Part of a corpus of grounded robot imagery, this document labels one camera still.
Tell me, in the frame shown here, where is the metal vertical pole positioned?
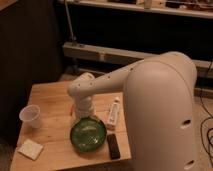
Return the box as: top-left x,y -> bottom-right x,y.
64,0 -> 77,44

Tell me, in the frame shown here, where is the black cable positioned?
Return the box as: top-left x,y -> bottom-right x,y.
199,61 -> 213,158

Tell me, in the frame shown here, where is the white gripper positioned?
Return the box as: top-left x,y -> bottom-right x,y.
75,97 -> 94,118

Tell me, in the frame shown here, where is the small orange object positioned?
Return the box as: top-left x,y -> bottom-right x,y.
70,105 -> 74,116

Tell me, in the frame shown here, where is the green ceramic bowl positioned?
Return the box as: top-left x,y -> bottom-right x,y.
70,117 -> 107,153

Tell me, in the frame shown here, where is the wooden table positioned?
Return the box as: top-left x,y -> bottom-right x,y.
10,81 -> 133,171

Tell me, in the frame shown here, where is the white square sponge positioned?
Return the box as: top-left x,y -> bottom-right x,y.
18,139 -> 43,160

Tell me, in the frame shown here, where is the upper wooden shelf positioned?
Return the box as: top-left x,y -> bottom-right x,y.
57,0 -> 213,19

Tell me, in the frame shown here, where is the clear plastic cup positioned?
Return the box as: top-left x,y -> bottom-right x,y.
19,105 -> 42,128

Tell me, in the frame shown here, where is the black remote control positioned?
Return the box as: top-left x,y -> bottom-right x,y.
107,134 -> 120,159

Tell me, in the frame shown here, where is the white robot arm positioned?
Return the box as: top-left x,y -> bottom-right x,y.
68,52 -> 200,171

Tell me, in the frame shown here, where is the white tube bottle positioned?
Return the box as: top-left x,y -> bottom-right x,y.
107,97 -> 120,130

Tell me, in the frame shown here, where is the metal shelf rail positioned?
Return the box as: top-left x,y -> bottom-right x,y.
62,41 -> 213,79

